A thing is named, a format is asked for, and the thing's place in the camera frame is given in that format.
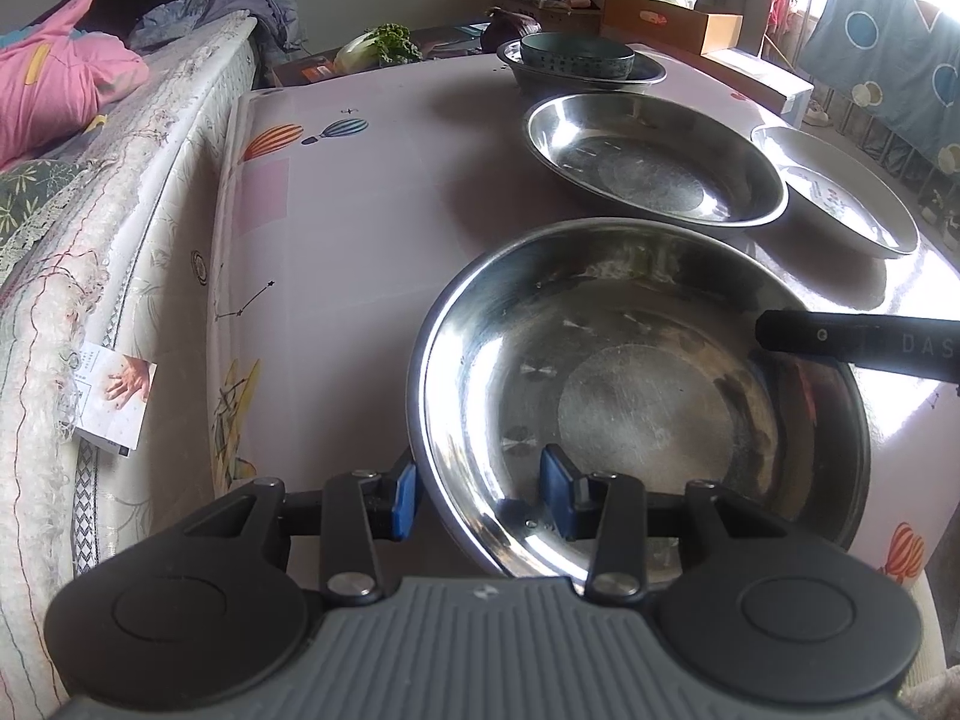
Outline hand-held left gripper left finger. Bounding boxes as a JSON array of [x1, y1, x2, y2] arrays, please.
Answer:
[[183, 460, 419, 605]]

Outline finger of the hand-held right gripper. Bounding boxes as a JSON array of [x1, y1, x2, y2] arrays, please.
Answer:
[[754, 307, 960, 385]]

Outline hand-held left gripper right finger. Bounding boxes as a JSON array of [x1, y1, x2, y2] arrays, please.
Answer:
[[539, 443, 781, 605]]

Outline large stainless steel plate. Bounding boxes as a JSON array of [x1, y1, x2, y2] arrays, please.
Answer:
[[522, 91, 791, 229], [408, 217, 872, 595]]

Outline white ceramic plate with print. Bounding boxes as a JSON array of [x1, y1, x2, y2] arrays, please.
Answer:
[[751, 125, 920, 261]]

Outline stainless steel bowl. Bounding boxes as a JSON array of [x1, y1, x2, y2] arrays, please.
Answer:
[[496, 39, 668, 95]]

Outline teal ceramic bowl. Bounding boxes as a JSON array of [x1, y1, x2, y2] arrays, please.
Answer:
[[518, 31, 637, 82]]

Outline white appliance box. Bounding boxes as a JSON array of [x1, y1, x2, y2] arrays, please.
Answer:
[[703, 48, 815, 116]]

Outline blue towel with circles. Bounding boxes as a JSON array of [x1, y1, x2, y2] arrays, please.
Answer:
[[798, 0, 960, 160]]

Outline mattress label card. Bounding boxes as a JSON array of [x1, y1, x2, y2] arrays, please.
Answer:
[[73, 340, 159, 460]]

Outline white mattress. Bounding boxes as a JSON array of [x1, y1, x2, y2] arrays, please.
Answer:
[[0, 11, 260, 720]]

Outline brown cardboard box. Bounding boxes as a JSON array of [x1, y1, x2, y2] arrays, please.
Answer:
[[601, 0, 744, 56]]

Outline napa cabbage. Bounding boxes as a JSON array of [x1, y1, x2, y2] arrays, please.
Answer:
[[333, 22, 423, 77]]

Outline dark low table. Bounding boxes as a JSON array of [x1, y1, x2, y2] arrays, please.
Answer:
[[271, 21, 527, 91]]

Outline red cabbage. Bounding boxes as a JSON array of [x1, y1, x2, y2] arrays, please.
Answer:
[[479, 5, 543, 54]]

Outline open cardboard box with clutter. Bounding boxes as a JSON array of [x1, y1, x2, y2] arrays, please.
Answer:
[[470, 0, 605, 35]]

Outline green leaf-print pillow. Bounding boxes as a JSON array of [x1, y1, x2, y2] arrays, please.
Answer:
[[0, 160, 92, 276]]

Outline grey-blue crumpled clothes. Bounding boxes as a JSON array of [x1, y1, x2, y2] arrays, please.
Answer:
[[127, 0, 302, 62]]

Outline pink floral quilt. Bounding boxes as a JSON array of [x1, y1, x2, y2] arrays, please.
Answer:
[[0, 0, 152, 171]]

